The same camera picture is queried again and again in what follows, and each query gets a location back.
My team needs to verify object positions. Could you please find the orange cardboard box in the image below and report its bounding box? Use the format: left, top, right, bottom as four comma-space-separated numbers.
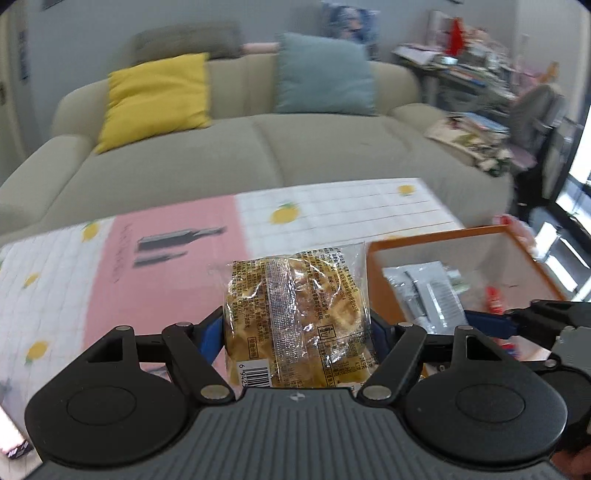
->
367, 225, 571, 370

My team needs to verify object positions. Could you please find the wall poster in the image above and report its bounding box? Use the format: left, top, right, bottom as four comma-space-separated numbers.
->
17, 30, 32, 83

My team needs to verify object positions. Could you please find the clear yellow waffle packet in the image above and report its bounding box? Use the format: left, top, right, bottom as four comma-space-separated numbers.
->
224, 244, 377, 389

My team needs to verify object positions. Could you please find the yellow pillow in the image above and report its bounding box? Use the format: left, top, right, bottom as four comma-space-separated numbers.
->
93, 52, 213, 156

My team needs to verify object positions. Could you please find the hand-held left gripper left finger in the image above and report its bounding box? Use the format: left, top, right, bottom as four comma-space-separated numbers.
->
76, 307, 234, 406

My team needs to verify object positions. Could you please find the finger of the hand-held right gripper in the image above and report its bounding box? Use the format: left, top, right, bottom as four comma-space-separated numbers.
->
465, 300, 591, 347

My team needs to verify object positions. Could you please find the white and blue chip bag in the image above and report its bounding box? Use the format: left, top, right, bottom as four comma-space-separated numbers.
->
383, 261, 466, 334

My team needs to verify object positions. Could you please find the stack of magazines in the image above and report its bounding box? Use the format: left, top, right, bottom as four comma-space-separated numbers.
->
425, 114, 514, 179
445, 111, 511, 139

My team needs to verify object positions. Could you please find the grey pillow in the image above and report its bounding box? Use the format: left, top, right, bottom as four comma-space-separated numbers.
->
129, 21, 243, 66

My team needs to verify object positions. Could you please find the cluttered desk with books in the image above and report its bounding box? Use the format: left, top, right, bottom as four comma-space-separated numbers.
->
394, 9, 523, 94

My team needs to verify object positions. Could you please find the beige sofa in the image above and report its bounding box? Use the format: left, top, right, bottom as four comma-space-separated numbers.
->
0, 51, 514, 246

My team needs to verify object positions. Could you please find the white desk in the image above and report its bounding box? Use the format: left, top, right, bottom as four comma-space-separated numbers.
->
392, 46, 523, 112

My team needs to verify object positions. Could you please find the floral cushion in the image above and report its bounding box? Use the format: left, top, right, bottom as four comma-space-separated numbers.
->
321, 0, 382, 61

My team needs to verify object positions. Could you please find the light blue pillow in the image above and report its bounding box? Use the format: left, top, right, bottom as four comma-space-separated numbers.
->
272, 32, 378, 116

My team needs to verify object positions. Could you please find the lemon print tablecloth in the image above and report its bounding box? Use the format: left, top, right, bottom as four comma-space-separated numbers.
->
0, 178, 467, 408

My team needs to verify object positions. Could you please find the red ornament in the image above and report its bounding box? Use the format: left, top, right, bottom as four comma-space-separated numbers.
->
445, 18, 467, 57

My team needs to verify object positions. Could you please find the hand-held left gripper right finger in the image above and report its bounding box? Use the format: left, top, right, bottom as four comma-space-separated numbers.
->
358, 311, 515, 406

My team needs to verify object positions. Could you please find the grey office chair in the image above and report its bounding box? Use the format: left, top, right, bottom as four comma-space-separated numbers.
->
508, 83, 569, 169

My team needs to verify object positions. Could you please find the red and white bag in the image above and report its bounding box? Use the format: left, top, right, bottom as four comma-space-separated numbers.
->
492, 213, 539, 259

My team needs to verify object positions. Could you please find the red snack packet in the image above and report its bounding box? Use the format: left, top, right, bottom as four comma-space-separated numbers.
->
484, 285, 508, 316

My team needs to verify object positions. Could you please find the smartphone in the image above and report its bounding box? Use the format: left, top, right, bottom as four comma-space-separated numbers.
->
0, 404, 34, 462

